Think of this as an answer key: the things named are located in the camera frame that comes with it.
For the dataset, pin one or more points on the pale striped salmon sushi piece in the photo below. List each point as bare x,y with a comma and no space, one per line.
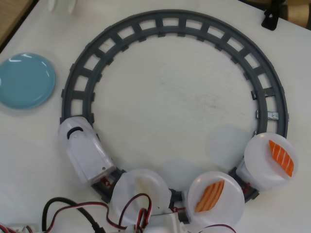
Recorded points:
210,196

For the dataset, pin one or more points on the white squid sushi piece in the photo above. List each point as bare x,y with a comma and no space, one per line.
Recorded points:
142,185

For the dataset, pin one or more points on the blue round ceramic dish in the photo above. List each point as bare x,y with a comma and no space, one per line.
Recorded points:
24,81

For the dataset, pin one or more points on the white toy Shinkansen locomotive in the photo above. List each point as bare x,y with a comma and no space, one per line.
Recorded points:
87,155

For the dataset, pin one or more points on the silver tape patch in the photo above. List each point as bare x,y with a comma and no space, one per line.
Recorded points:
272,115

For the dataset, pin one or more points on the light wooden furniture board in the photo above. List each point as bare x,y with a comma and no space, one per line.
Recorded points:
9,19

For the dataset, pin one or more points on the grey circular toy train track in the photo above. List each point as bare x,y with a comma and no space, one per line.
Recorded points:
159,24

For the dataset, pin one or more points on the white round plastic plate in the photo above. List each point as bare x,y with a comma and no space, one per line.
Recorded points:
257,157
230,208
126,184

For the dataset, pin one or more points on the black table clamp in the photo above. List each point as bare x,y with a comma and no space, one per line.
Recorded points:
269,21

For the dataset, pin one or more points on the deep orange salmon sushi piece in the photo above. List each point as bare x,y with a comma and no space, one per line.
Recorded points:
281,157

